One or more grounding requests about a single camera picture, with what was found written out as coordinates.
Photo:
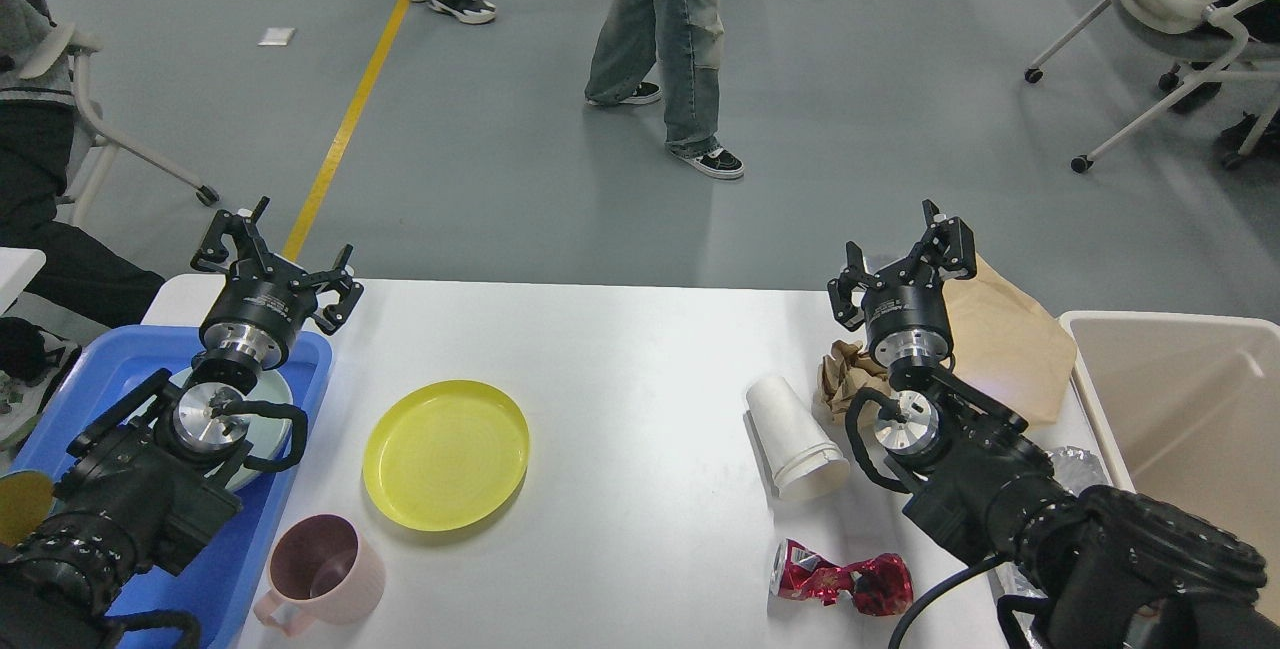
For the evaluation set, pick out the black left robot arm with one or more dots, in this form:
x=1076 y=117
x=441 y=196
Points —
x=149 y=485

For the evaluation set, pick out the crumpled brown paper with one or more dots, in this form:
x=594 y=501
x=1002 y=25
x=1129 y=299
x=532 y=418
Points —
x=847 y=368

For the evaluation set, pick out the white office chair right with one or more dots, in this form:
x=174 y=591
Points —
x=1205 y=38

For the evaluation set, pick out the pale green plate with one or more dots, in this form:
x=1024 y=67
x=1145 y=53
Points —
x=206 y=441

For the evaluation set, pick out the white paper scrap on floor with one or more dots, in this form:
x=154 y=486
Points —
x=277 y=36

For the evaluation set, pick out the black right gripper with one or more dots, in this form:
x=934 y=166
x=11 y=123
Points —
x=905 y=316

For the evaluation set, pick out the teal mug yellow inside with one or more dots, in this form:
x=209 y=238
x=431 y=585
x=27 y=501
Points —
x=26 y=501

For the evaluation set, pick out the brown paper bag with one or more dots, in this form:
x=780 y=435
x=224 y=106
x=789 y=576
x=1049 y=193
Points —
x=1008 y=346

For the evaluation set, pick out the white paper cup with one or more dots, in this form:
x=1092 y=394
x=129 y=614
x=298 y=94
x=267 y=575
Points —
x=804 y=462

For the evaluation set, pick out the crushed red can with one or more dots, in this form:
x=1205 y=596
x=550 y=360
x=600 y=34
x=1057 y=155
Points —
x=881 y=586

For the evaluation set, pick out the yellow plastic plate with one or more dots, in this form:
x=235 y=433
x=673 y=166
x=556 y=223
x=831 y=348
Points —
x=446 y=456

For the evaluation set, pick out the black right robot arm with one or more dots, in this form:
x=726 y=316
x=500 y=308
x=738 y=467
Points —
x=1113 y=568

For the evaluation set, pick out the person in faded jeans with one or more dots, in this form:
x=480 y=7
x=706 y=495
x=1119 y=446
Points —
x=670 y=50

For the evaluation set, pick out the pink mug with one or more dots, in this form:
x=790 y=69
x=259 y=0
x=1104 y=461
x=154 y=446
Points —
x=321 y=570

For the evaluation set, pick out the white side table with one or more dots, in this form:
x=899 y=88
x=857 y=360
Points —
x=19 y=266

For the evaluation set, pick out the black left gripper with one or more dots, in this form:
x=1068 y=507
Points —
x=265 y=304

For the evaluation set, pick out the beige plastic bin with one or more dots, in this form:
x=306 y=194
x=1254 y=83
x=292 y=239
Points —
x=1186 y=409

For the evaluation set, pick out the blue plastic tray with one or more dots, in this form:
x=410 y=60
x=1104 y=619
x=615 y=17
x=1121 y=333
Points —
x=218 y=584

